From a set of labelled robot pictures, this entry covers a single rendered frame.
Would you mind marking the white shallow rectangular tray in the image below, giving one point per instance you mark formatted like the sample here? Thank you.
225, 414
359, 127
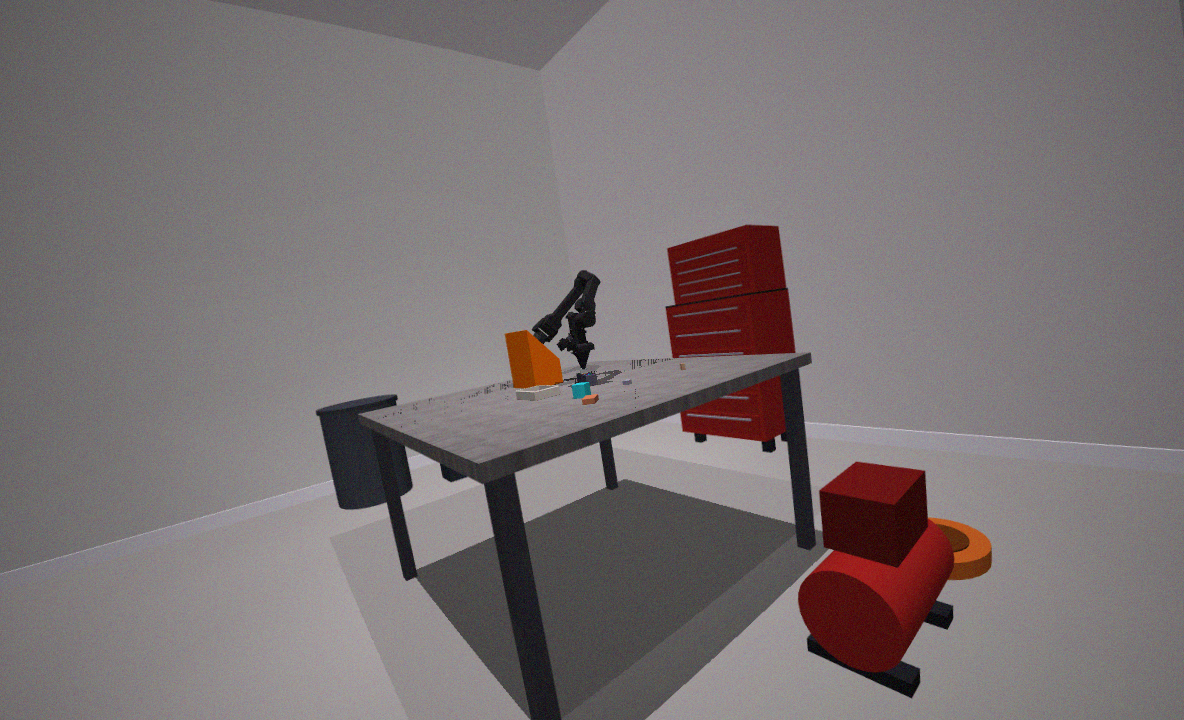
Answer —
537, 392

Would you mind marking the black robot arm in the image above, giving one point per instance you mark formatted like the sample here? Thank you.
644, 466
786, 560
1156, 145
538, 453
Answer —
586, 283

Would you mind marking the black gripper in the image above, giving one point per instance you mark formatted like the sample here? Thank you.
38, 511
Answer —
582, 348

